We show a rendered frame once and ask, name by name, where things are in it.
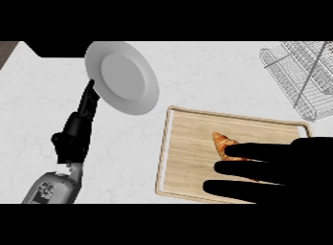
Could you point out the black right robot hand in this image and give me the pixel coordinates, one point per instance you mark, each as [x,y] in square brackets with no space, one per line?
[293,172]

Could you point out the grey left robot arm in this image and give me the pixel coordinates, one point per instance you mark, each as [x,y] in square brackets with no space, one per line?
[52,189]

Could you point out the golden brown croissant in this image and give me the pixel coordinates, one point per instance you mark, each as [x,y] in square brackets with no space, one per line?
[222,143]

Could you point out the pale wooden tray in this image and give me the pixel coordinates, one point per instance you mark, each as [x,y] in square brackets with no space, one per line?
[194,153]

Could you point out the white round plate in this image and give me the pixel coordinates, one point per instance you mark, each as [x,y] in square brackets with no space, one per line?
[123,77]

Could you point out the black appliance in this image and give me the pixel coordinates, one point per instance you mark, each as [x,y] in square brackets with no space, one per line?
[61,48]

